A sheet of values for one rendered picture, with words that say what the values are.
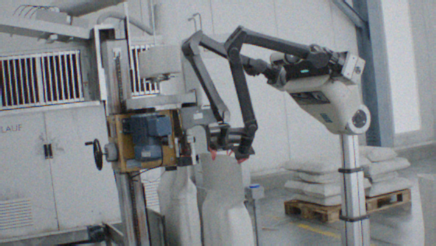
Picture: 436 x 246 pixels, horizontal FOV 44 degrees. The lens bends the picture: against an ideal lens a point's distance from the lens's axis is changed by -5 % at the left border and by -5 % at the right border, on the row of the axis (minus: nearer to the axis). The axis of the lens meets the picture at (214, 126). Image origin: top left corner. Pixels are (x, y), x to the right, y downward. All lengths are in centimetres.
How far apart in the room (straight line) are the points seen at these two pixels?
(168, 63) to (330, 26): 596
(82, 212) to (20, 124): 109
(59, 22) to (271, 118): 368
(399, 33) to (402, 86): 88
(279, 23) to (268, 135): 161
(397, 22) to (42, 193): 636
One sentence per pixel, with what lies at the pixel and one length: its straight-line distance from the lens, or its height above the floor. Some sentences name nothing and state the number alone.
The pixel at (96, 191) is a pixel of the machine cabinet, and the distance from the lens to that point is 587.
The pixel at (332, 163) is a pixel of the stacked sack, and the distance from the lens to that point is 573.
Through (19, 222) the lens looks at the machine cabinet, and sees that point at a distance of 580.
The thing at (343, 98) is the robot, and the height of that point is 131.
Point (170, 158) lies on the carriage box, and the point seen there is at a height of 107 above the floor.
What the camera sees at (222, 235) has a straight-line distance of 289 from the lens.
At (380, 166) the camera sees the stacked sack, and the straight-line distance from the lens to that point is 613.
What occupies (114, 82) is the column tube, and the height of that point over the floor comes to 152.
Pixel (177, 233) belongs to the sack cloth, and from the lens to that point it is 354.
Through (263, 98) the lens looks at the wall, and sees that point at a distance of 799.
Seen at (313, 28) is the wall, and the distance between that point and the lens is 854.
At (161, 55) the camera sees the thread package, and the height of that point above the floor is 162.
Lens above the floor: 138
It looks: 3 degrees down
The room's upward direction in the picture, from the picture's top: 6 degrees counter-clockwise
